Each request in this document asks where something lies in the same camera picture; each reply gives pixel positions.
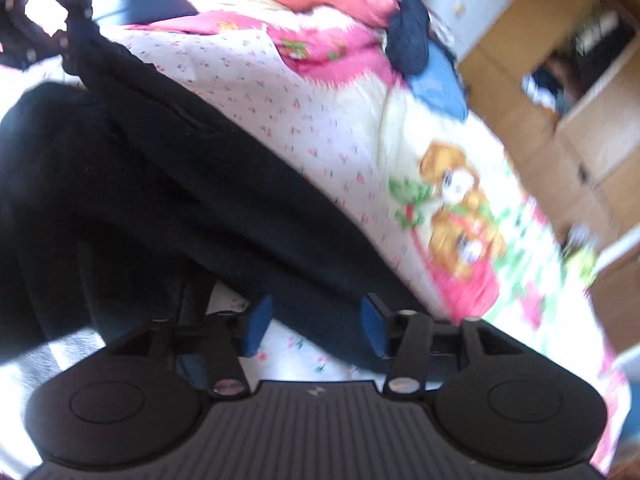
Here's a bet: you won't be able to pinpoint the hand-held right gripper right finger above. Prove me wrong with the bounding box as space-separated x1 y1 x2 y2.
362 292 526 396

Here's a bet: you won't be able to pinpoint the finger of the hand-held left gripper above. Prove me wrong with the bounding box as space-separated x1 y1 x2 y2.
0 0 96 71

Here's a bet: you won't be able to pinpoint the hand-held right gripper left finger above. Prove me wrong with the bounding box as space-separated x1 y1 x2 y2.
107 294 273 401

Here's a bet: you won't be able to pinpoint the black pants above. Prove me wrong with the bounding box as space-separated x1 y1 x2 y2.
0 10 446 391

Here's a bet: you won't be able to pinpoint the navy blue cloth band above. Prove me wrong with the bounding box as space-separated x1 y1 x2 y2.
91 0 199 27

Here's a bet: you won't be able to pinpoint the small green and grey clutter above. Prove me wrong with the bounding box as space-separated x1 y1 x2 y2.
562 224 603 283

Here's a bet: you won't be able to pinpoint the printed floral bedsheet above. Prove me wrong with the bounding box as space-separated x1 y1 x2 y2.
0 0 632 477

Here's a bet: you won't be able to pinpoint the blue cloth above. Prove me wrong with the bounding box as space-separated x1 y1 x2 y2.
406 44 470 122

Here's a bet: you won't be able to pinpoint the pink and cream quilt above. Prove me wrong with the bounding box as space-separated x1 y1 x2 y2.
125 7 401 83

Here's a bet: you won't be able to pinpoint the white panel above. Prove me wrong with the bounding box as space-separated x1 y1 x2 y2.
594 232 640 273

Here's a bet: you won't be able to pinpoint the wooden wardrobe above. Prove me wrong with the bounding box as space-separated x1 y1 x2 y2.
457 0 640 356

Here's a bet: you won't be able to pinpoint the dark navy knitted cloth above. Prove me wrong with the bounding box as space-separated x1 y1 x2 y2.
386 0 432 77

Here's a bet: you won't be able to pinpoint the striped grey cloth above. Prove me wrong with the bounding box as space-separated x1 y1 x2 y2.
430 10 457 50

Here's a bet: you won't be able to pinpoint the clothes inside wardrobe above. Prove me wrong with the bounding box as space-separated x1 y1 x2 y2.
521 10 637 113

